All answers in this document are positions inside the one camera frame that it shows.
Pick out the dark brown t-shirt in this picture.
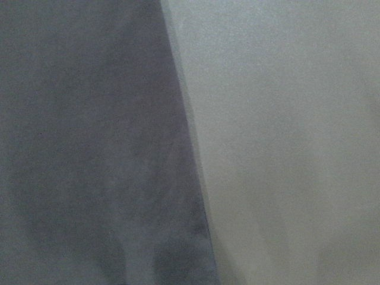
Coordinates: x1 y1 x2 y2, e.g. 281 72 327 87
1 1 219 284

